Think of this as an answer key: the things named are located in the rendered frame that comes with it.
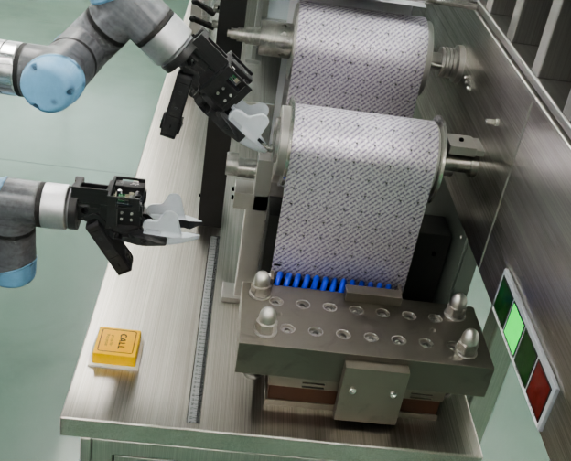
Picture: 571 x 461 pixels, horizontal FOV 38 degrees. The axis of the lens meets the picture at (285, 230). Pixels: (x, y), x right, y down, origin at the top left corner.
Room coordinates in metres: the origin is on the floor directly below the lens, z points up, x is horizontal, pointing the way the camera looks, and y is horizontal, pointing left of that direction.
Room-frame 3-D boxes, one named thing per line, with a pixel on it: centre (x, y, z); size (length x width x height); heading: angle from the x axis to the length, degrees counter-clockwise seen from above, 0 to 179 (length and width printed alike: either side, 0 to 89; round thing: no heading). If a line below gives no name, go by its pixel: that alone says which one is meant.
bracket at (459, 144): (1.26, -0.27, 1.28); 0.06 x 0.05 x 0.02; 96
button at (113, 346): (1.05, 0.25, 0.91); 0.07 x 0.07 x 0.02; 6
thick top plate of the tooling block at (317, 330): (1.06, -0.15, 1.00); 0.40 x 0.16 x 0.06; 96
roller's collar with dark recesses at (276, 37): (1.47, 0.08, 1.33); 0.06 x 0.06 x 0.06; 6
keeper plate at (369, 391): (0.97, -0.17, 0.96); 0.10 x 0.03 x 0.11; 96
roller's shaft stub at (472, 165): (1.26, -0.26, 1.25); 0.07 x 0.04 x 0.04; 96
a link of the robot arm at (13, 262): (1.13, 0.46, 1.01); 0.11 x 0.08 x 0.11; 69
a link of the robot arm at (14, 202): (1.13, 0.45, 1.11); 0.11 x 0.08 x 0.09; 96
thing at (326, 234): (1.18, -0.10, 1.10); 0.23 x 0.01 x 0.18; 96
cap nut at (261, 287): (1.10, 0.02, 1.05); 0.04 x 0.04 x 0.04
